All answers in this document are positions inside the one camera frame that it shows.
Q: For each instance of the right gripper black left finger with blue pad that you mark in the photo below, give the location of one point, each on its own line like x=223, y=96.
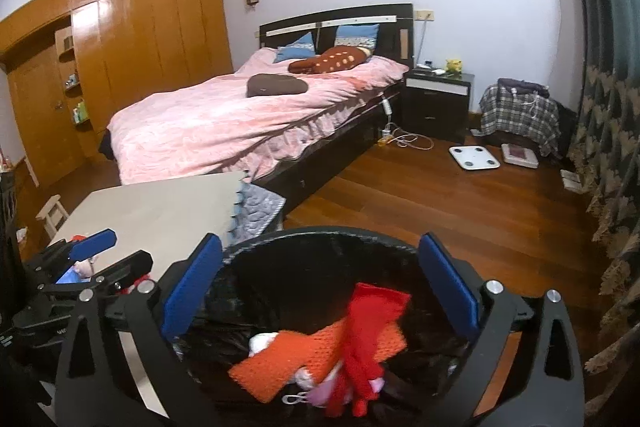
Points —
x=93, y=383

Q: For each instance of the wooden wardrobe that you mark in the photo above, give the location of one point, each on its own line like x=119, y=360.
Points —
x=72, y=64

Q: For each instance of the white crumpled cloth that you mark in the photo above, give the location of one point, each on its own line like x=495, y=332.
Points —
x=260, y=342

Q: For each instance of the patterned curtain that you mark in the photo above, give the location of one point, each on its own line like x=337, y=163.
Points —
x=605, y=151

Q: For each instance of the grey quilted table cover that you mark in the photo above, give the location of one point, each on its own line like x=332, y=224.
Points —
x=256, y=211

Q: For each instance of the yellow toy on nightstand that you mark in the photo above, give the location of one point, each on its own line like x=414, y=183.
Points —
x=454, y=66

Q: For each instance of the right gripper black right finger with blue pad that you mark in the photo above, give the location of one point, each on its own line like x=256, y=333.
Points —
x=544, y=386

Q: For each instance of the black trash bin with liner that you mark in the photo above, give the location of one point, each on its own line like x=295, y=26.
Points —
x=302, y=281

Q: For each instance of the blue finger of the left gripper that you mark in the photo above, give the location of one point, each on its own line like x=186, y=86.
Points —
x=92, y=245

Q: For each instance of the orange foam net sleeve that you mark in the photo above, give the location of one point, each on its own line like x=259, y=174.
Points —
x=318, y=356

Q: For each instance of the red dotted pillow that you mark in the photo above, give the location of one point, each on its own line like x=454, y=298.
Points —
x=335, y=59

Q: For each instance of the right blue pillow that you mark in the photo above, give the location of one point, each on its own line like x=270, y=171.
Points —
x=358, y=36

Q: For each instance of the bed with pink cover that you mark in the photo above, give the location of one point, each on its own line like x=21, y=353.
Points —
x=214, y=127

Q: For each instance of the brown cushion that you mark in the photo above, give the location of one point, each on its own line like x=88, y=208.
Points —
x=273, y=85

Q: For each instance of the black white nightstand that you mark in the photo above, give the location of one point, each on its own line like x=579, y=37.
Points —
x=436, y=106

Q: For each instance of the white bathroom scale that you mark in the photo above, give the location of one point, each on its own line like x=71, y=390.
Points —
x=473, y=158

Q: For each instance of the blue pillow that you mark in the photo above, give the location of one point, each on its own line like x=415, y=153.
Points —
x=358, y=36
x=301, y=48

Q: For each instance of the left blue pillow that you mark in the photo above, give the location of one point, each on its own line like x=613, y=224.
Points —
x=301, y=48

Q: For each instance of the small white stool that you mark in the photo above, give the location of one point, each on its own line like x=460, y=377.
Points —
x=52, y=215

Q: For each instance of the red cloth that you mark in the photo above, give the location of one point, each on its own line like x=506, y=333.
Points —
x=369, y=311

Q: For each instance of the plaid cloth covered chair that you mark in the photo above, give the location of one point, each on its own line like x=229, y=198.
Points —
x=528, y=114

